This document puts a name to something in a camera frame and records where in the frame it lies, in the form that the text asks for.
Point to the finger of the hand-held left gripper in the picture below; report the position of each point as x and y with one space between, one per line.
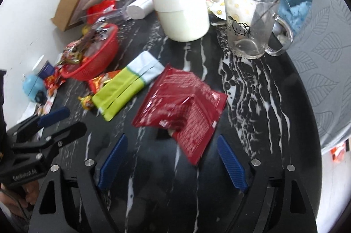
68 133
53 117

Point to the clear plastic box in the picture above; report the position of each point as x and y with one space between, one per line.
120 12

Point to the red gold snack packet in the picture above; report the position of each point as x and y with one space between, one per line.
53 82

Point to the dark red snack packet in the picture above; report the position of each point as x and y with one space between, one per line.
175 85
197 128

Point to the person's left hand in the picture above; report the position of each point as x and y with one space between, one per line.
28 192

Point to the yellow lollipop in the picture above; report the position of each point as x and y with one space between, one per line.
87 102

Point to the cardboard box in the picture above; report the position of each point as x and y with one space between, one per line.
68 2

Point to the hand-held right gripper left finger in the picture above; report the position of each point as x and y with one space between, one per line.
113 161

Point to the brown red cookie packet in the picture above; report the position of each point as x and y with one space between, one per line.
74 53

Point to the glass mug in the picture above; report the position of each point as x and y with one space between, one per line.
244 30

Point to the thin metal stirrer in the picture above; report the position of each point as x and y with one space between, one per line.
270 6

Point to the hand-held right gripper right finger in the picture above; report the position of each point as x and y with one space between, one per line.
231 164

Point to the white cylinder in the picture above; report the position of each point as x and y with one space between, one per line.
139 6

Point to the red plastic basket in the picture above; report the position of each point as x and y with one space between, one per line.
90 65

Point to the white tissue paper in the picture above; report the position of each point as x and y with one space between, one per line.
31 113

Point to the grey leaf-print chair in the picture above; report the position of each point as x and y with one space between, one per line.
323 63

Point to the orange snack packet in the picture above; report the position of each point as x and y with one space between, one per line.
102 80

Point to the blue plastic bag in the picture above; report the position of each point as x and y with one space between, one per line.
297 10

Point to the green and white snack bag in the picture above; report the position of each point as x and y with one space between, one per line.
120 87

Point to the light blue round humidifier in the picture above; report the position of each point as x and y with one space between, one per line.
33 86

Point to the red packet with label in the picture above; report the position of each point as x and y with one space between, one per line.
101 9

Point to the yellow smiley print bag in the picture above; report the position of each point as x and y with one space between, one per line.
216 5

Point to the dark blue jar white lid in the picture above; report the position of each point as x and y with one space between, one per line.
44 68

